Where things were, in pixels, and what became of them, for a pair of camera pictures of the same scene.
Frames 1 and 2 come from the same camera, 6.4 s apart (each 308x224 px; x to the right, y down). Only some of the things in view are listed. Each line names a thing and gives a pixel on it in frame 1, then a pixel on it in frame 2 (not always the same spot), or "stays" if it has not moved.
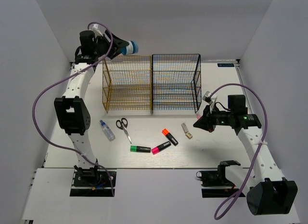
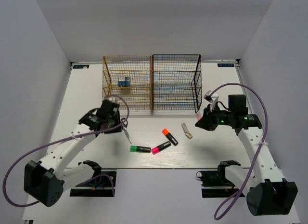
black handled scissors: (122, 125) stays
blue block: (132, 48) → (126, 83)
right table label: (225, 65) stays
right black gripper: (206, 121) stays
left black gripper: (115, 51) → (117, 117)
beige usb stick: (185, 127) stays
